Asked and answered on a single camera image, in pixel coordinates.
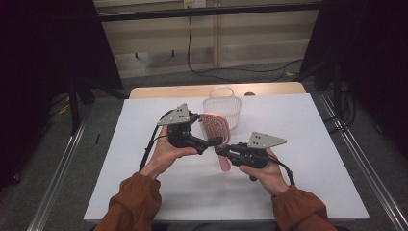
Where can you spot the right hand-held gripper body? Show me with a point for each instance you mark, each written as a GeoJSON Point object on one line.
{"type": "Point", "coordinates": [256, 150]}

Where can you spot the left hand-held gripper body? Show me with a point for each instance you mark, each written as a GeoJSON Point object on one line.
{"type": "Point", "coordinates": [178, 128]}

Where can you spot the pink hairbrush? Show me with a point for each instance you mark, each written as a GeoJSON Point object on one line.
{"type": "Point", "coordinates": [216, 130]}

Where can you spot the white slatted plastic basket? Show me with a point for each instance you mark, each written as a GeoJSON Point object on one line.
{"type": "Point", "coordinates": [224, 107]}

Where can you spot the person's right hand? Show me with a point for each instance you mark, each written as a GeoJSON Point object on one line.
{"type": "Point", "coordinates": [269, 178]}

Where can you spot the person's left hand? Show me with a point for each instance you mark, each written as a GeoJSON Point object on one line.
{"type": "Point", "coordinates": [163, 157]}

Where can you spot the white table sheet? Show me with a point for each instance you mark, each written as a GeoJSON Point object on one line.
{"type": "Point", "coordinates": [198, 192]}

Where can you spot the small dark round object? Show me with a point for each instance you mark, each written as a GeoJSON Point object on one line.
{"type": "Point", "coordinates": [249, 94]}

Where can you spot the beige cabinet counter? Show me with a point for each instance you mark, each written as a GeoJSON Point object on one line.
{"type": "Point", "coordinates": [160, 35]}

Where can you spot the black metal stand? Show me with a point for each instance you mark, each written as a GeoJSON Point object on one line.
{"type": "Point", "coordinates": [336, 86]}
{"type": "Point", "coordinates": [75, 102]}

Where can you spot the dark curtain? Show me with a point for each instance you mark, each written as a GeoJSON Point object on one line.
{"type": "Point", "coordinates": [369, 57]}
{"type": "Point", "coordinates": [41, 64]}

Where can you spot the metal floor rail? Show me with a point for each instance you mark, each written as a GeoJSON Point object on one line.
{"type": "Point", "coordinates": [57, 179]}
{"type": "Point", "coordinates": [369, 173]}

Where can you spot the white wall socket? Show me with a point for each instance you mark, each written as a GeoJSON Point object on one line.
{"type": "Point", "coordinates": [194, 3]}

